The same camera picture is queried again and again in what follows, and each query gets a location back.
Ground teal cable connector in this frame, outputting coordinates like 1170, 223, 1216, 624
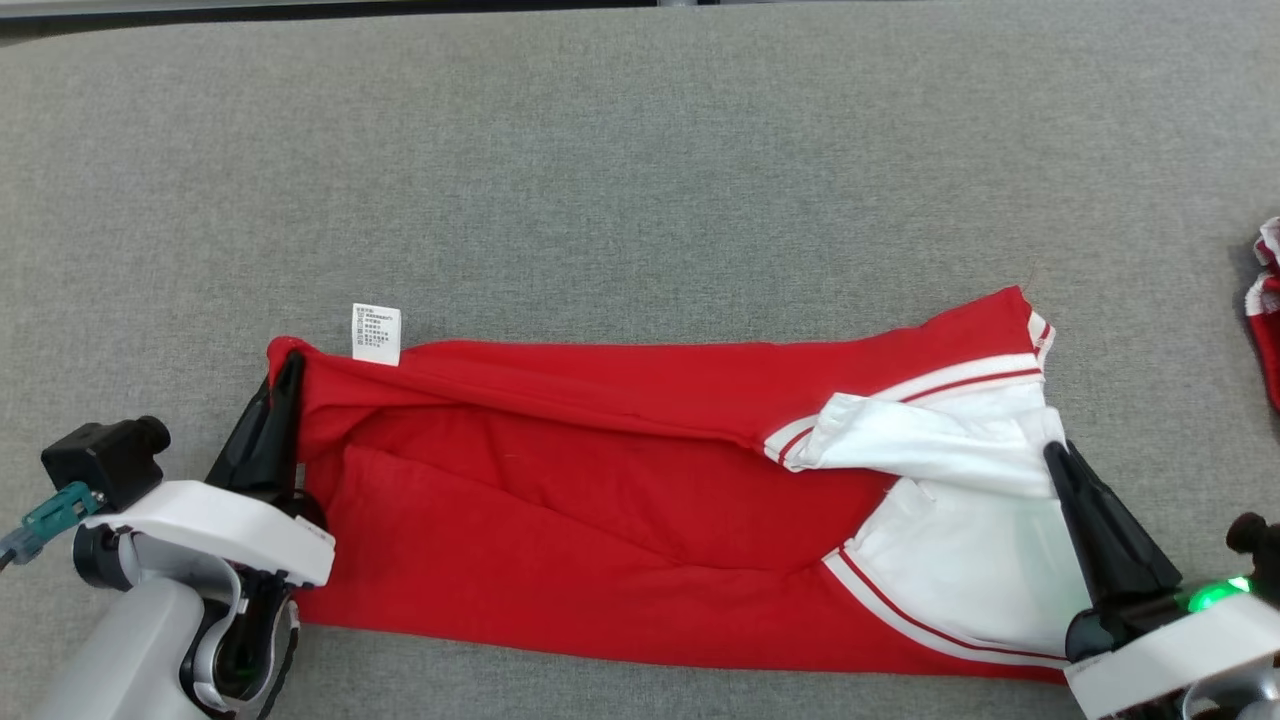
0, 480, 103, 569

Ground red shorts with white trim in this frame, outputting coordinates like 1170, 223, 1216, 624
1244, 215, 1280, 413

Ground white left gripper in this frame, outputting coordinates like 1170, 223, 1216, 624
82, 350, 337, 591

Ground red and white shirt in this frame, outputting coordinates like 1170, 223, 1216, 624
264, 285, 1079, 687

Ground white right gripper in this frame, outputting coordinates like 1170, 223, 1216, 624
1042, 438, 1280, 720

